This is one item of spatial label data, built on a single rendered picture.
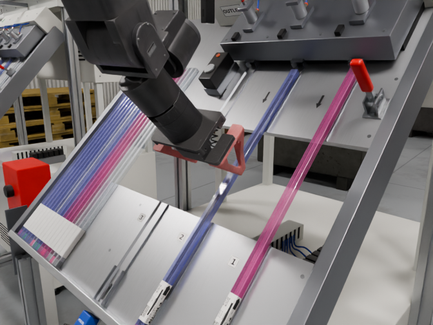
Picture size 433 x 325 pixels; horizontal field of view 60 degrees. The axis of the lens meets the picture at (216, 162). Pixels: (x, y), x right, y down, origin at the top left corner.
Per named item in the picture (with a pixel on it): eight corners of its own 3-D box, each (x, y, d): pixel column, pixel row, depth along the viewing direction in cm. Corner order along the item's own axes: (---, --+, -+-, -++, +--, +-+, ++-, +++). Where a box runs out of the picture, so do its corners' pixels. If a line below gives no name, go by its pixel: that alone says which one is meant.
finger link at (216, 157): (229, 147, 60) (198, 109, 53) (265, 155, 55) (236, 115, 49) (207, 183, 58) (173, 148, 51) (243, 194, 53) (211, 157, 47)
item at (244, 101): (379, 167, 55) (372, 147, 51) (127, 120, 99) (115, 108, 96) (448, 14, 65) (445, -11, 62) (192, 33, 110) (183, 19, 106)
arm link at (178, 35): (69, 37, 40) (131, 39, 37) (120, -30, 45) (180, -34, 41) (124, 108, 50) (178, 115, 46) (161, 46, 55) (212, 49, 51)
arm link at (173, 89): (105, 86, 45) (136, 83, 41) (131, 46, 47) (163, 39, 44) (141, 122, 49) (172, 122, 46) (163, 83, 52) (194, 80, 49)
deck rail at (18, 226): (33, 247, 87) (10, 235, 83) (29, 244, 88) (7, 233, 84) (192, 34, 110) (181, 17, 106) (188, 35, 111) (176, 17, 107)
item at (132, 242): (252, 427, 41) (240, 425, 39) (27, 238, 86) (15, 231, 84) (323, 273, 47) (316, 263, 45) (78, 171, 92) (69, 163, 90)
